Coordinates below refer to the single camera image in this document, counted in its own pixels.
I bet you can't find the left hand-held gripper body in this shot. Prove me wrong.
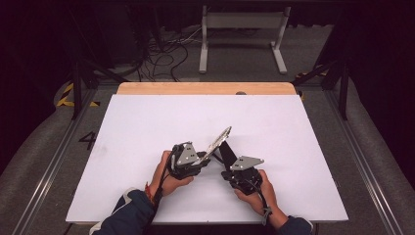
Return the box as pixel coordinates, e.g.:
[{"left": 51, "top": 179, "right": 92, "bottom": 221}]
[{"left": 166, "top": 141, "right": 202, "bottom": 180}]

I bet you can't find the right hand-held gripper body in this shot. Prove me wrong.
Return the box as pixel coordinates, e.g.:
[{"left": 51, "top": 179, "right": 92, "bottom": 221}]
[{"left": 220, "top": 156, "right": 265, "bottom": 196}]

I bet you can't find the black cloth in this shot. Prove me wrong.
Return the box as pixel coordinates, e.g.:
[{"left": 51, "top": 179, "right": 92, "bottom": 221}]
[{"left": 218, "top": 140, "right": 239, "bottom": 169}]

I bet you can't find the round white plate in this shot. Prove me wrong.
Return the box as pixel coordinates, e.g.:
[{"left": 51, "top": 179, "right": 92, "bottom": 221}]
[{"left": 195, "top": 125, "right": 233, "bottom": 166}]

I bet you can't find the person's left hand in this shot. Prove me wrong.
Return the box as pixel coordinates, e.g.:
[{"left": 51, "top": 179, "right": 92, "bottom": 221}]
[{"left": 148, "top": 150, "right": 196, "bottom": 198}]

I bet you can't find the person's right hand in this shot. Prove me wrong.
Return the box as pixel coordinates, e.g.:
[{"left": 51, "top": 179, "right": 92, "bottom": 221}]
[{"left": 234, "top": 169, "right": 289, "bottom": 226}]

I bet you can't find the white board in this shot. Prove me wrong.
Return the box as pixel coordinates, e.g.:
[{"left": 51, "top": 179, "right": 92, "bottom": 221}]
[{"left": 66, "top": 94, "right": 349, "bottom": 225}]

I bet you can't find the wooden table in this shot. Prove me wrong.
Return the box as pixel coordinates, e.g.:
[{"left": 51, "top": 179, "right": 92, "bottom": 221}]
[{"left": 116, "top": 81, "right": 298, "bottom": 96}]

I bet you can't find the yellow and black floor tape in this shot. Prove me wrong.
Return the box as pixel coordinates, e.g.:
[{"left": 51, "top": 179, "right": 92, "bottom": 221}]
[
  {"left": 295, "top": 65, "right": 328, "bottom": 79},
  {"left": 57, "top": 82, "right": 101, "bottom": 108}
]

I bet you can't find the black metal stand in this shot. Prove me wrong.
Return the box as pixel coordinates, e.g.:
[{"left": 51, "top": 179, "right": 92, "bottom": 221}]
[
  {"left": 69, "top": 9, "right": 129, "bottom": 121},
  {"left": 292, "top": 58, "right": 350, "bottom": 121}
]

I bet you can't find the white metal stand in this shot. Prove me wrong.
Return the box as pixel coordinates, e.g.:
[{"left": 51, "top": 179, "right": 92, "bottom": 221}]
[{"left": 199, "top": 4, "right": 292, "bottom": 75}]

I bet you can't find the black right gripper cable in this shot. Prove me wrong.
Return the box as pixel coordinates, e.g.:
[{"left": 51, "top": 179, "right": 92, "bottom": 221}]
[{"left": 246, "top": 179, "right": 274, "bottom": 227}]

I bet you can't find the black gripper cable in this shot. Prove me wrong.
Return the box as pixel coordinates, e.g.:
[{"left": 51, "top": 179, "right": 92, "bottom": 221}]
[
  {"left": 143, "top": 151, "right": 177, "bottom": 235},
  {"left": 246, "top": 179, "right": 274, "bottom": 227}
]

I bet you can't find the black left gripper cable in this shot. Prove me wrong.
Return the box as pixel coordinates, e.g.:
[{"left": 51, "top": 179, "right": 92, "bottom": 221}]
[{"left": 143, "top": 151, "right": 177, "bottom": 235}]

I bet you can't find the bundle of floor cables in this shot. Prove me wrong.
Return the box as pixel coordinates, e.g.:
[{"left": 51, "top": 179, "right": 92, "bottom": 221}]
[{"left": 136, "top": 27, "right": 209, "bottom": 82}]

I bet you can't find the metal floor rail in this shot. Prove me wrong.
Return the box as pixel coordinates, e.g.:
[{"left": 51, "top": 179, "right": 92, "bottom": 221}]
[
  {"left": 326, "top": 87, "right": 406, "bottom": 235},
  {"left": 12, "top": 87, "right": 99, "bottom": 235}
]

